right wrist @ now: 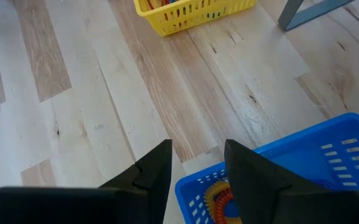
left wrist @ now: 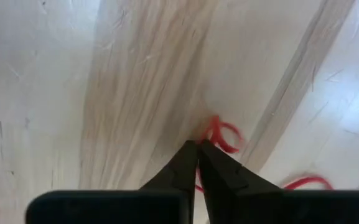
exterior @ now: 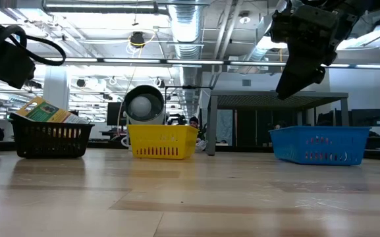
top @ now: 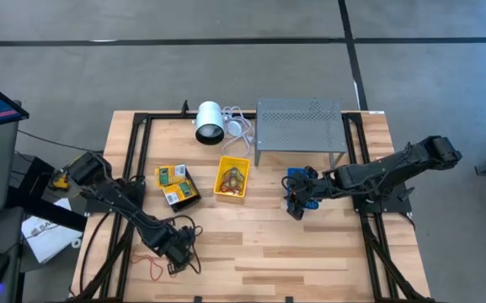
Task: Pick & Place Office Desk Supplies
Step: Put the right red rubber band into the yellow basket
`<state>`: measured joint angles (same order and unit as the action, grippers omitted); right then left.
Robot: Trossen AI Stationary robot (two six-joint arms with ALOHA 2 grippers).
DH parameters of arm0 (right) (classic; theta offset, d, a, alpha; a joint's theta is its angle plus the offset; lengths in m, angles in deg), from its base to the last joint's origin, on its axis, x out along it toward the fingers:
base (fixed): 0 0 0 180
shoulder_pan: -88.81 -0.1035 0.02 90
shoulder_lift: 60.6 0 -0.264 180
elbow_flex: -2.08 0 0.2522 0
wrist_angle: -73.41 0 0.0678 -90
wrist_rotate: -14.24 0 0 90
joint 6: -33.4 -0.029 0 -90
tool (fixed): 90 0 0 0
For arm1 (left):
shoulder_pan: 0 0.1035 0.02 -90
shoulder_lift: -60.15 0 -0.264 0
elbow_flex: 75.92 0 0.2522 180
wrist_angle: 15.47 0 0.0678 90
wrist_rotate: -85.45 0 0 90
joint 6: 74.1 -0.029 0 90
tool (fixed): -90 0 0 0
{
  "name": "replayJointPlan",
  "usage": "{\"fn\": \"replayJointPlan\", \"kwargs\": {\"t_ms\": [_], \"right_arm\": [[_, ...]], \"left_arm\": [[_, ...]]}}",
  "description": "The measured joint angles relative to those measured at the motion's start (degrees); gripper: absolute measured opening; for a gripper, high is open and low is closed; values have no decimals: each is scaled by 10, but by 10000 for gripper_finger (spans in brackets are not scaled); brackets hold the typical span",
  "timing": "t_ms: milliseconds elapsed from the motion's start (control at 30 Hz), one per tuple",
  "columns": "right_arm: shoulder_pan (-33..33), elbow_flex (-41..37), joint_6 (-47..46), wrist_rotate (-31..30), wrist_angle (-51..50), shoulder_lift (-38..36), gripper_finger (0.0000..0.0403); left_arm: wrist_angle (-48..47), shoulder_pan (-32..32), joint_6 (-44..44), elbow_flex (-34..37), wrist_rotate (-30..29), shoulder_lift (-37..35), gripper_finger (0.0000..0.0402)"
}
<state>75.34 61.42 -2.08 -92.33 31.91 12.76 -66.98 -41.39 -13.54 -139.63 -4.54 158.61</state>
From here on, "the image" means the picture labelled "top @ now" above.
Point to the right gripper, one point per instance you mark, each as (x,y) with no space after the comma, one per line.
(296,210)

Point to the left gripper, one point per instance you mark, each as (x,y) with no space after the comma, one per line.
(175,246)

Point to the red rubber band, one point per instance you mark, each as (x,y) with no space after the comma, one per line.
(154,271)
(228,190)

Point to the yellow carded crayon pack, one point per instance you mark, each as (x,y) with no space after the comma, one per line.
(171,174)
(179,192)

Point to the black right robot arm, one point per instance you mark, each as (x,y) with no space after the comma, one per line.
(394,168)

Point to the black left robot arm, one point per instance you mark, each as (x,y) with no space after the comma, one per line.
(116,198)

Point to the blue plastic basket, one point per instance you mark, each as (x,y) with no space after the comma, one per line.
(313,205)

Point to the black plastic basket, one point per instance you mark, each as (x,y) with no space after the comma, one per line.
(183,207)

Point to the yellow plastic basket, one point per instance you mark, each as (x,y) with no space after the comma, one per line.
(244,162)

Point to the grey perforated metal stand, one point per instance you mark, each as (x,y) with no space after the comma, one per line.
(301,126)

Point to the white spot lamp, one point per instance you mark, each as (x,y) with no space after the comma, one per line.
(209,115)

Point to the white paper booklet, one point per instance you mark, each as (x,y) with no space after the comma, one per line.
(49,240)

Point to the small yellow tool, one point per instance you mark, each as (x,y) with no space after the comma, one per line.
(61,182)

